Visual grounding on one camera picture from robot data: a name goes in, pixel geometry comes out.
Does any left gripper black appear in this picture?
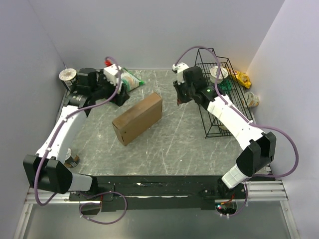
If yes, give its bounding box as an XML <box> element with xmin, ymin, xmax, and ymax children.
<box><xmin>91</xmin><ymin>70</ymin><xmax>129</xmax><ymax>107</ymax></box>

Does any brown cardboard express box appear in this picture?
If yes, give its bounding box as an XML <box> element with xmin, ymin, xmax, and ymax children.
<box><xmin>112</xmin><ymin>92</ymin><xmax>162</xmax><ymax>146</ymax></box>

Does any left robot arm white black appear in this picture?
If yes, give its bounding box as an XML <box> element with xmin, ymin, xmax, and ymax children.
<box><xmin>23</xmin><ymin>64</ymin><xmax>126</xmax><ymax>200</ymax></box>

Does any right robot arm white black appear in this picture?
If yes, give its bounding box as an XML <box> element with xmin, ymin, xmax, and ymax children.
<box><xmin>172</xmin><ymin>63</ymin><xmax>276</xmax><ymax>199</ymax></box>

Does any green white chips bag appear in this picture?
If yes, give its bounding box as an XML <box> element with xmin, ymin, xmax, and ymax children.
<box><xmin>121</xmin><ymin>67</ymin><xmax>144</xmax><ymax>92</ymax></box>

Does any green lidded container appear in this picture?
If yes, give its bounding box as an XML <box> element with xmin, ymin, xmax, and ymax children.
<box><xmin>217</xmin><ymin>79</ymin><xmax>234</xmax><ymax>97</ymax></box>

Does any white yogurt cup in rack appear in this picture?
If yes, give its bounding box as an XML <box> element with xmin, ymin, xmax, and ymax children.
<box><xmin>210</xmin><ymin>66</ymin><xmax>229</xmax><ymax>84</ymax></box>

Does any white cup in rack front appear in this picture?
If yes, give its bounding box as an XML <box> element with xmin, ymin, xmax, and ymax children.
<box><xmin>219</xmin><ymin>125</ymin><xmax>228</xmax><ymax>130</ymax></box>

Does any black can white lid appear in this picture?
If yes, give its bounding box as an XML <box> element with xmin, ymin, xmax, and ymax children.
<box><xmin>58</xmin><ymin>68</ymin><xmax>77</xmax><ymax>91</ymax></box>

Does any yellow chips bag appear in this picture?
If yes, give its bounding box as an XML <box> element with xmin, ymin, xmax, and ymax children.
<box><xmin>226</xmin><ymin>67</ymin><xmax>252</xmax><ymax>89</ymax></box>

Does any yellow white yogurt cup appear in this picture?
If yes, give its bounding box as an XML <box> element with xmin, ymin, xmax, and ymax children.
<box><xmin>242</xmin><ymin>92</ymin><xmax>260</xmax><ymax>108</ymax></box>

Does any metal tin can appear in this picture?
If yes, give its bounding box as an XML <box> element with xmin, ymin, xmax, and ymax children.
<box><xmin>64</xmin><ymin>148</ymin><xmax>80</xmax><ymax>168</ymax></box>

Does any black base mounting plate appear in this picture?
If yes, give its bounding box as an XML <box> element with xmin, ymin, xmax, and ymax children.
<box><xmin>69</xmin><ymin>175</ymin><xmax>246</xmax><ymax>212</ymax></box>

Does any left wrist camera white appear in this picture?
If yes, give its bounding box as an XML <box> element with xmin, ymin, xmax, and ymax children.
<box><xmin>103</xmin><ymin>64</ymin><xmax>122</xmax><ymax>86</ymax></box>

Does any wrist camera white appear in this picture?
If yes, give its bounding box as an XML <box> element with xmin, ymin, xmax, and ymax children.
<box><xmin>172</xmin><ymin>62</ymin><xmax>189</xmax><ymax>85</ymax></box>
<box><xmin>103</xmin><ymin>64</ymin><xmax>122</xmax><ymax>86</ymax></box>

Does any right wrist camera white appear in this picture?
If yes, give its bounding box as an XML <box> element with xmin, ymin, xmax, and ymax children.
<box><xmin>172</xmin><ymin>62</ymin><xmax>189</xmax><ymax>85</ymax></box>

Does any black wire basket rack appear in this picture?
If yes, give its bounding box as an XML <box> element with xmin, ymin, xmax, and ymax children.
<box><xmin>193</xmin><ymin>48</ymin><xmax>253</xmax><ymax>139</ymax></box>

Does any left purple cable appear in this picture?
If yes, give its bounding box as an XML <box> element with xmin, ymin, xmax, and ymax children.
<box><xmin>34</xmin><ymin>56</ymin><xmax>128</xmax><ymax>224</ymax></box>

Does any purple cable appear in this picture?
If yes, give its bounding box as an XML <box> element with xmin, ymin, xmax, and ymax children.
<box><xmin>34</xmin><ymin>56</ymin><xmax>128</xmax><ymax>224</ymax></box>
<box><xmin>175</xmin><ymin>45</ymin><xmax>299</xmax><ymax>218</ymax></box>

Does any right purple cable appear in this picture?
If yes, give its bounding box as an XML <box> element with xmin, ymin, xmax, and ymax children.
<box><xmin>175</xmin><ymin>45</ymin><xmax>299</xmax><ymax>218</ymax></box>

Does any aluminium rail frame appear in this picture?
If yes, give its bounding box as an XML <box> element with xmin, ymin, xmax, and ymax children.
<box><xmin>13</xmin><ymin>180</ymin><xmax>300</xmax><ymax>239</ymax></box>

